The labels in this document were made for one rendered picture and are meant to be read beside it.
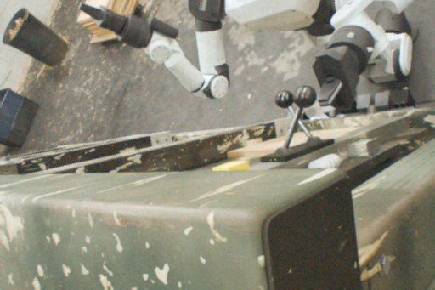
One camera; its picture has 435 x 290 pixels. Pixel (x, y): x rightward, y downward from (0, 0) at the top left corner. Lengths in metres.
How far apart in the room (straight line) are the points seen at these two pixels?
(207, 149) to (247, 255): 0.94
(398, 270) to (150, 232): 0.21
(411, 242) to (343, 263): 0.16
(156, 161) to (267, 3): 0.58
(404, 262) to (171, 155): 0.72
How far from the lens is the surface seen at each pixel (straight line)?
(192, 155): 1.07
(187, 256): 0.20
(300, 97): 0.70
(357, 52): 0.91
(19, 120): 5.42
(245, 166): 0.63
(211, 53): 1.45
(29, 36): 5.48
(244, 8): 1.33
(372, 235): 0.30
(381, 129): 1.15
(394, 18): 2.36
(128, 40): 1.30
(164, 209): 0.21
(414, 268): 0.41
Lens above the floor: 2.08
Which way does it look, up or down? 42 degrees down
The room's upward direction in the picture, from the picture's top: 59 degrees counter-clockwise
